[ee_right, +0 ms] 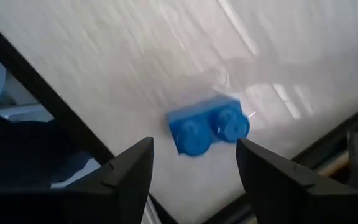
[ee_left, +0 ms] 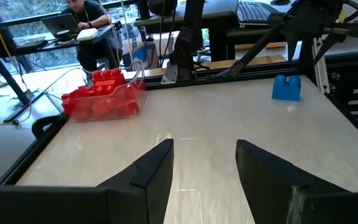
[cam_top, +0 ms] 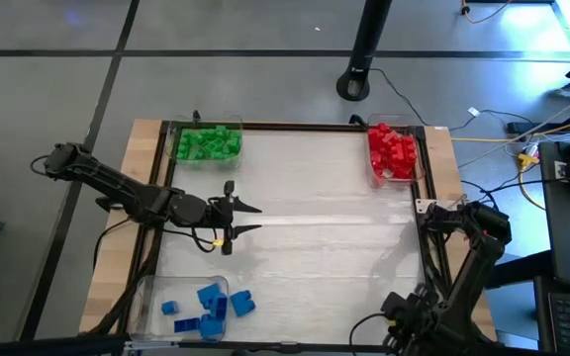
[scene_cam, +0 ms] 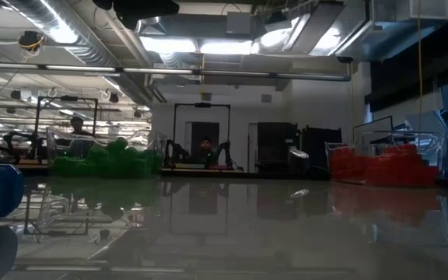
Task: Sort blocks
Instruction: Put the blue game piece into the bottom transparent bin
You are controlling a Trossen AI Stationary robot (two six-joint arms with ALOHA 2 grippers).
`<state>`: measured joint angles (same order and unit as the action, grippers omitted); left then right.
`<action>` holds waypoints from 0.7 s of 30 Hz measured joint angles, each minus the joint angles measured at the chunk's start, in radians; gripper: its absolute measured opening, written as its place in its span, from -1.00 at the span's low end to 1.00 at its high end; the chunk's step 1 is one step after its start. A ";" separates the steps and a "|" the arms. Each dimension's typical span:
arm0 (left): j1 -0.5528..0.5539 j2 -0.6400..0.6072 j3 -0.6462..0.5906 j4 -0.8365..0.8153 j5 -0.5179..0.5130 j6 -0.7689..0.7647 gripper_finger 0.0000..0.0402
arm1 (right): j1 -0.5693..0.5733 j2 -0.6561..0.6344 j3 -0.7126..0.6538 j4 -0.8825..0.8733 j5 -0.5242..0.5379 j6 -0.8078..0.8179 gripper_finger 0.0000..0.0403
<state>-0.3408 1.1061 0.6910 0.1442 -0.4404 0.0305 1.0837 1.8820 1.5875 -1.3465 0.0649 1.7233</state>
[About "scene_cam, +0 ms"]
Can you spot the grey ceiling ventilation box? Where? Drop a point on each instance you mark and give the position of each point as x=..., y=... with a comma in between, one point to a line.
x=243, y=23

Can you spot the black cylindrical floor post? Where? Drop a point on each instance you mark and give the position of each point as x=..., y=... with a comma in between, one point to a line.
x=298, y=159

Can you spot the ceiling light panel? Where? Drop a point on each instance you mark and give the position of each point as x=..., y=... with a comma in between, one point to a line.
x=167, y=44
x=226, y=47

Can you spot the black gantry frame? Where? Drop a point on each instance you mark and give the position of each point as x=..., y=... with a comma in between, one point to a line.
x=202, y=105
x=68, y=99

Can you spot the ribbed silver air duct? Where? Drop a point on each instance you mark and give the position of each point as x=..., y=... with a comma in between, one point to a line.
x=84, y=43

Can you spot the clear plastic bin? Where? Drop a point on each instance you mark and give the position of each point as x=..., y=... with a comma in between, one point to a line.
x=58, y=136
x=436, y=144

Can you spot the black framed whiteboard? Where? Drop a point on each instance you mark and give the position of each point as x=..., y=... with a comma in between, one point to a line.
x=373, y=126

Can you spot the white glossy table sheet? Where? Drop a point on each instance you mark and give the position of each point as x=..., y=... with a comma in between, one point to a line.
x=224, y=241

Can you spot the black ceiling camera dome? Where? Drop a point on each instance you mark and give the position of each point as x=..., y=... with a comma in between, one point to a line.
x=344, y=59

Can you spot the round silver air duct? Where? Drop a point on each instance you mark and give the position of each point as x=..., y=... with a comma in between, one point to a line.
x=150, y=25

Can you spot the grey wall vent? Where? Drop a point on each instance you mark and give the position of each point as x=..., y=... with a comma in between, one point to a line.
x=266, y=98
x=206, y=96

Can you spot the person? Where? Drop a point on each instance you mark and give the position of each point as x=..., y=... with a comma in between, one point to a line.
x=206, y=148
x=77, y=126

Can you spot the long grey ceiling pipe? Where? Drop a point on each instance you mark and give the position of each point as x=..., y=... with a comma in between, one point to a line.
x=228, y=72

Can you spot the dark doorway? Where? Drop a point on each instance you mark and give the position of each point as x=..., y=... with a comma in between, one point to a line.
x=204, y=130

